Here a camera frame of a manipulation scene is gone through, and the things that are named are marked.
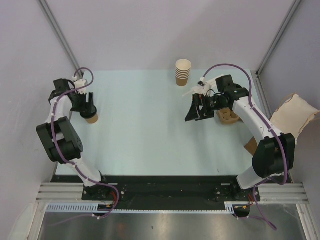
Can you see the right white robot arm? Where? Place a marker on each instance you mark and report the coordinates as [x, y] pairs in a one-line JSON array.
[[275, 151]]

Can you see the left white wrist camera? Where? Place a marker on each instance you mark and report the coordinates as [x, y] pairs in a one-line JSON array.
[[80, 85]]

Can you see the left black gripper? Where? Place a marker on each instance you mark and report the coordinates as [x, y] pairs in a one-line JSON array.
[[85, 105]]

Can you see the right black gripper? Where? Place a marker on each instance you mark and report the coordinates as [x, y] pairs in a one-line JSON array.
[[195, 113]]

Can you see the bundle of white straws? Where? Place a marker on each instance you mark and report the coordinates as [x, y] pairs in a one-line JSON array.
[[190, 91]]

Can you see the brown paper coffee cup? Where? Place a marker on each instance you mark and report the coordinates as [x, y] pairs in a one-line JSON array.
[[93, 119]]

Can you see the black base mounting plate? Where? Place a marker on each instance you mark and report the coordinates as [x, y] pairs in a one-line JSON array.
[[167, 192]]

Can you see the brown paper takeout bag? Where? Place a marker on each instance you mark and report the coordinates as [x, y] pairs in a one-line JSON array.
[[293, 115]]

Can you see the brown cardboard cup carrier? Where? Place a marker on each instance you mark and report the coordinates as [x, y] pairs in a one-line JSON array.
[[227, 117]]

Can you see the white slotted cable duct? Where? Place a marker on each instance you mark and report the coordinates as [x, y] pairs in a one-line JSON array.
[[101, 208]]

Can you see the black plastic cup lid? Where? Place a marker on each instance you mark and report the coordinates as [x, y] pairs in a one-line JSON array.
[[88, 113]]

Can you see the stack of brown paper cups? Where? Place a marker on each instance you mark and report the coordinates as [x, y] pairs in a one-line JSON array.
[[182, 72]]

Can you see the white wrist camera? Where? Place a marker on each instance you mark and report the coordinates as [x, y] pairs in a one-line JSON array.
[[80, 85], [203, 87]]

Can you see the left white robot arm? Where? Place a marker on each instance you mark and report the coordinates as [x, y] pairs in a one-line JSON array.
[[58, 136]]

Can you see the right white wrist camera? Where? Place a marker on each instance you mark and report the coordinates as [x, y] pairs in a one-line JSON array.
[[203, 87]]

